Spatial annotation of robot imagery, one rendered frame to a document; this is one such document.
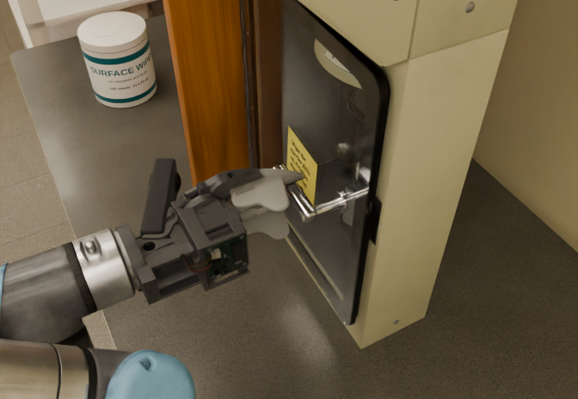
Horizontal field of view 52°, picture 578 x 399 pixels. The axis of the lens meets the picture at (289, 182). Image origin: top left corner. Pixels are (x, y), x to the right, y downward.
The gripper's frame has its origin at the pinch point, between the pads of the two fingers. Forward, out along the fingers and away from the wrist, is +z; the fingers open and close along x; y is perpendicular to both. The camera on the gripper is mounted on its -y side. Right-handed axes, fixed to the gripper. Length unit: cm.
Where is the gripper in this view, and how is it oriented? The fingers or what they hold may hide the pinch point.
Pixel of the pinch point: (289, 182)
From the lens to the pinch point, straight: 68.9
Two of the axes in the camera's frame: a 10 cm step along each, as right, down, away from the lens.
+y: 4.7, 6.2, -6.3
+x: 0.0, -7.1, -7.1
